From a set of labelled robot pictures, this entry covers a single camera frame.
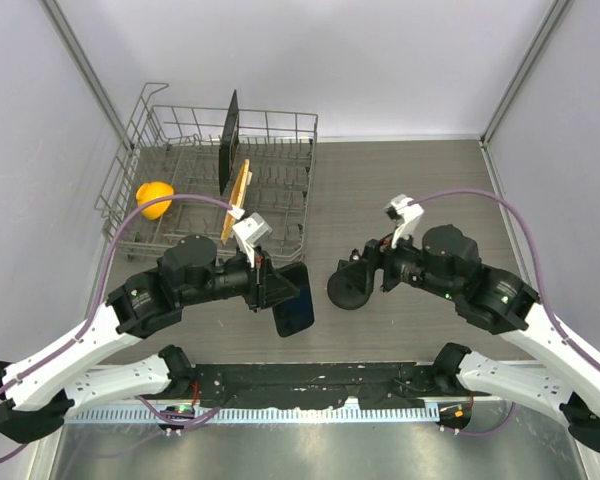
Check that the black smartphone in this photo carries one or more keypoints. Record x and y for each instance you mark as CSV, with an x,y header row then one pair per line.
x,y
297,314

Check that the right aluminium frame post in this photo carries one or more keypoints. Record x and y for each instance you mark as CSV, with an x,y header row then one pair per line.
x,y
548,26

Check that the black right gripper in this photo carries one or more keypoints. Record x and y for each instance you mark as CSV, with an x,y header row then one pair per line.
x,y
373,255

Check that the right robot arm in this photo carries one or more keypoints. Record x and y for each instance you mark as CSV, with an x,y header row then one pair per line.
x,y
497,301

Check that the left aluminium frame post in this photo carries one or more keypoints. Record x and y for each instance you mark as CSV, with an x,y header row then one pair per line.
x,y
69,39

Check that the white slotted cable duct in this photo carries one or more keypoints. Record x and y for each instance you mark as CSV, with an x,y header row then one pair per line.
x,y
350,413

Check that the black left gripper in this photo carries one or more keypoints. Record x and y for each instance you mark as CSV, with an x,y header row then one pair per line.
x,y
267,287

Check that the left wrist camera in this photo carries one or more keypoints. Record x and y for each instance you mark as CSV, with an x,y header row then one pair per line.
x,y
248,232

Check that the yellow bowl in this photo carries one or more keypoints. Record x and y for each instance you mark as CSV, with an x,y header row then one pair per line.
x,y
148,193

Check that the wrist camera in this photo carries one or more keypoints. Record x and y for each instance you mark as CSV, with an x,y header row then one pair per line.
x,y
248,232
405,213

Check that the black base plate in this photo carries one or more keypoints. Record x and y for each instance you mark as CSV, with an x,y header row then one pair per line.
x,y
316,386

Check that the grey wire dish rack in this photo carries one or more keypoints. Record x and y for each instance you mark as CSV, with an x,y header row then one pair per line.
x,y
179,145

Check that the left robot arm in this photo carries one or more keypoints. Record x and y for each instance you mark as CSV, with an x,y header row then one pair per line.
x,y
38,394

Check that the square patterned plate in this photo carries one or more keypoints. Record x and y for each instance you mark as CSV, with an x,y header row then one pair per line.
x,y
228,143

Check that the aluminium frame post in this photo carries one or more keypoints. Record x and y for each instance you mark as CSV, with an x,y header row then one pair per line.
x,y
548,26
69,39

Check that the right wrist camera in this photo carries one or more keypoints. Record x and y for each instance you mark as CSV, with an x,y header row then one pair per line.
x,y
405,213

